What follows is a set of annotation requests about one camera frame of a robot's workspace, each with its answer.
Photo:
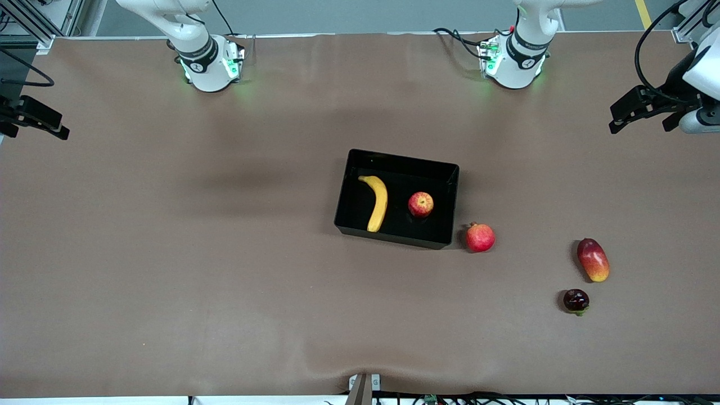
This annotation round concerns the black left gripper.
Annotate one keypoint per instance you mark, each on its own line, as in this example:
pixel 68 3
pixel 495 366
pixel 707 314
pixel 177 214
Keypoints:
pixel 674 85

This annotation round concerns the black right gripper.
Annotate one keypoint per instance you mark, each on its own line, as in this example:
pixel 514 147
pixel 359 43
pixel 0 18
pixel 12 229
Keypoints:
pixel 7 112

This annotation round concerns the red yellow apple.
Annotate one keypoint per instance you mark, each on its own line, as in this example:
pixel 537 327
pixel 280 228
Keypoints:
pixel 421 204

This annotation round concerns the black plastic box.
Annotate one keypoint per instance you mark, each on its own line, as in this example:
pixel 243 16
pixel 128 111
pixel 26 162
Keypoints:
pixel 405 228

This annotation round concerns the yellow banana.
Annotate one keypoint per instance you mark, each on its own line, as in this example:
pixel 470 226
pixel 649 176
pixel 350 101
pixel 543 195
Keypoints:
pixel 381 202

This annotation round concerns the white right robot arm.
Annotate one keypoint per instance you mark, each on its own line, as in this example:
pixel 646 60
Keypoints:
pixel 208 73

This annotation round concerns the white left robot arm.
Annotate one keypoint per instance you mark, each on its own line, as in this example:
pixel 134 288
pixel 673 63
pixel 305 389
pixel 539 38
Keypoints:
pixel 523 67

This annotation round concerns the red yellow mango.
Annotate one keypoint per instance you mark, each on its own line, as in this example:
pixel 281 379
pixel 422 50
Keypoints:
pixel 593 260

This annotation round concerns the dark purple mangosteen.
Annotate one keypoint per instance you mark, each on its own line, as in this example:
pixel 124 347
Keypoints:
pixel 576 300

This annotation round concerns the red pomegranate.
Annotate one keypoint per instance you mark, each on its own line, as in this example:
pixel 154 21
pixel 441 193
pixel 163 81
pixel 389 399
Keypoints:
pixel 480 238

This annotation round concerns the aluminium frame post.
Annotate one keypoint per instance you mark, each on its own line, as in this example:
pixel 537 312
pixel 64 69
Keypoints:
pixel 67 17
pixel 683 35

